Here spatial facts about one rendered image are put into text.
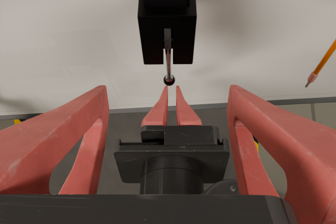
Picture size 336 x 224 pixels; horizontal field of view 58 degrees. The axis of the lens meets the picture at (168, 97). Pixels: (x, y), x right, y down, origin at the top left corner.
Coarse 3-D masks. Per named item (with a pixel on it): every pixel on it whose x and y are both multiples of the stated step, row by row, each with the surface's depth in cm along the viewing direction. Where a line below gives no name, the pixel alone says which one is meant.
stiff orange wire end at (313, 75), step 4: (332, 44) 22; (332, 48) 22; (328, 52) 23; (332, 52) 22; (324, 56) 23; (328, 56) 23; (324, 60) 23; (320, 64) 24; (324, 64) 24; (316, 68) 24; (320, 68) 24; (312, 72) 25; (316, 72) 25; (312, 76) 25; (316, 76) 25; (308, 80) 26; (312, 80) 25; (308, 84) 26
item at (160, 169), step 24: (120, 144) 27; (144, 144) 27; (120, 168) 29; (144, 168) 27; (168, 168) 25; (192, 168) 26; (216, 168) 28; (144, 192) 25; (168, 192) 24; (192, 192) 25
